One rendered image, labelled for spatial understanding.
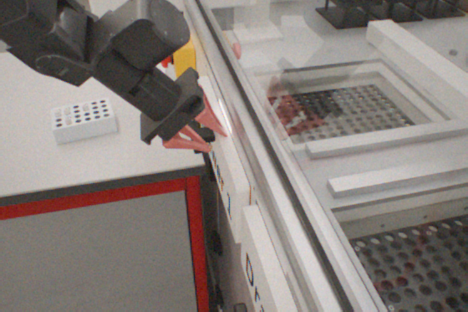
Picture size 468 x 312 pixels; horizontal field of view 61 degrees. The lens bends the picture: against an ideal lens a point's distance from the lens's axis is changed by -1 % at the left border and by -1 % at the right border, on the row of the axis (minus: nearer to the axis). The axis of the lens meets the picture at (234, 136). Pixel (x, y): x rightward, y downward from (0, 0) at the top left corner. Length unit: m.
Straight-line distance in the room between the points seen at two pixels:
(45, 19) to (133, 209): 0.53
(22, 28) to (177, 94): 0.19
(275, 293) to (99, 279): 0.69
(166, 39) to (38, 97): 0.69
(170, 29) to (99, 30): 0.08
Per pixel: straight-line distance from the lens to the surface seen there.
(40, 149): 0.90
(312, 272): 0.35
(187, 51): 0.87
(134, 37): 0.44
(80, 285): 1.06
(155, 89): 0.49
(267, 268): 0.42
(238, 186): 0.50
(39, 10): 0.42
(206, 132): 0.61
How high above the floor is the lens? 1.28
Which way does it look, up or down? 37 degrees down
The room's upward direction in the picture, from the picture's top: straight up
